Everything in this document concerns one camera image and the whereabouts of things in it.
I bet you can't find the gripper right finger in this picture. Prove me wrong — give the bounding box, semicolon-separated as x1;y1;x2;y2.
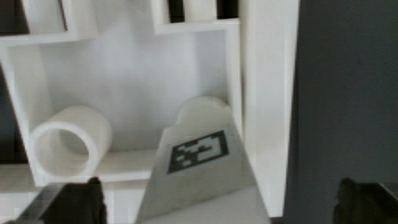
333;178;398;224

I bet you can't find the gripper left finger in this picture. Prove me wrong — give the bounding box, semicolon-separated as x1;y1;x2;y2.
15;177;107;224

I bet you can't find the white chair seat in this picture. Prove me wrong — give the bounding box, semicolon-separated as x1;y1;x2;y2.
0;0;301;224

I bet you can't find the white chair leg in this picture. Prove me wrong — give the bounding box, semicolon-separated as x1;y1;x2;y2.
136;97;273;224

